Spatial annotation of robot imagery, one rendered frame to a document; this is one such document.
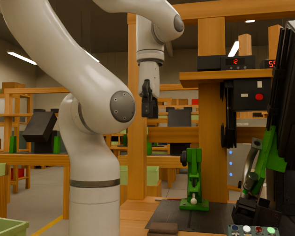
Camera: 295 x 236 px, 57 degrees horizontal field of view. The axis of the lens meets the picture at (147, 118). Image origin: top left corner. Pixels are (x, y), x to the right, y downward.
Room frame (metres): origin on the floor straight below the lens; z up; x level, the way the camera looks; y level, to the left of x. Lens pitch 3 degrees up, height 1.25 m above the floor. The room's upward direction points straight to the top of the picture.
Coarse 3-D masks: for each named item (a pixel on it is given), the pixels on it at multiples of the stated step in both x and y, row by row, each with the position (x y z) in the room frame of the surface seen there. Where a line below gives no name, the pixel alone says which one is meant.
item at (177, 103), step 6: (162, 102) 8.18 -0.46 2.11; (174, 102) 8.10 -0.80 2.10; (180, 102) 8.06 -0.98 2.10; (186, 102) 8.03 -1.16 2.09; (192, 102) 7.97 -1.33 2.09; (198, 102) 7.95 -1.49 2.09; (150, 120) 8.13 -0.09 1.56; (156, 120) 8.11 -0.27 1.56; (162, 120) 8.08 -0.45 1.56; (192, 120) 7.90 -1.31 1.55; (198, 120) 7.87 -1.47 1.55; (162, 144) 8.13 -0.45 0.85; (192, 144) 8.01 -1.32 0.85
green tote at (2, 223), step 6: (0, 222) 0.92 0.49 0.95; (6, 222) 0.91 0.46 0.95; (12, 222) 0.90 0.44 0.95; (18, 222) 0.89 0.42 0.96; (24, 222) 0.88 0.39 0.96; (0, 228) 0.92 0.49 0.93; (6, 228) 0.91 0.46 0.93; (12, 228) 0.84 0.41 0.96; (18, 228) 0.85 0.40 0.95; (24, 228) 0.88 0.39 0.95; (0, 234) 0.79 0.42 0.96; (6, 234) 0.81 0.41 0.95; (12, 234) 0.83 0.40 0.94; (18, 234) 0.86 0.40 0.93; (24, 234) 0.88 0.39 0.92
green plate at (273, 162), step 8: (272, 128) 1.01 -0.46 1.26; (264, 136) 1.10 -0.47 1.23; (272, 136) 1.00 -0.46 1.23; (264, 144) 1.07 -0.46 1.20; (272, 144) 1.02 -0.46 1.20; (264, 152) 1.03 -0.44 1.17; (272, 152) 1.02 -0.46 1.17; (264, 160) 1.01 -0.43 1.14; (272, 160) 1.02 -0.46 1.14; (280, 160) 1.01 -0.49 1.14; (256, 168) 1.10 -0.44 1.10; (264, 168) 1.01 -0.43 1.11; (272, 168) 1.02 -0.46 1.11; (280, 168) 1.01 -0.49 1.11
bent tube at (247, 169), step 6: (252, 138) 1.12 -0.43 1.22; (252, 144) 1.09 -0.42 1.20; (258, 144) 1.11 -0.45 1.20; (252, 150) 1.12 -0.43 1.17; (252, 156) 1.14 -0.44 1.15; (246, 162) 1.17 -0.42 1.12; (252, 162) 1.16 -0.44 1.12; (246, 168) 1.16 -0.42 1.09; (246, 174) 1.15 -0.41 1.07; (240, 192) 1.10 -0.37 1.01; (246, 198) 1.07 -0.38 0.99
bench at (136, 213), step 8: (128, 200) 1.48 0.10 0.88; (136, 200) 1.48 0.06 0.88; (144, 200) 1.48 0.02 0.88; (152, 200) 1.48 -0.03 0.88; (232, 200) 1.48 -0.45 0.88; (120, 208) 1.33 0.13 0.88; (128, 208) 1.33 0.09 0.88; (136, 208) 1.33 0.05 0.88; (144, 208) 1.33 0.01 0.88; (152, 208) 1.33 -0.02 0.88; (120, 216) 1.21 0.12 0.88; (128, 216) 1.21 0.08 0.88; (136, 216) 1.21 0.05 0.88; (144, 216) 1.21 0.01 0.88; (120, 224) 1.10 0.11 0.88; (128, 224) 1.10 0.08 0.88; (136, 224) 1.10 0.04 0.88; (144, 224) 1.10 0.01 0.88
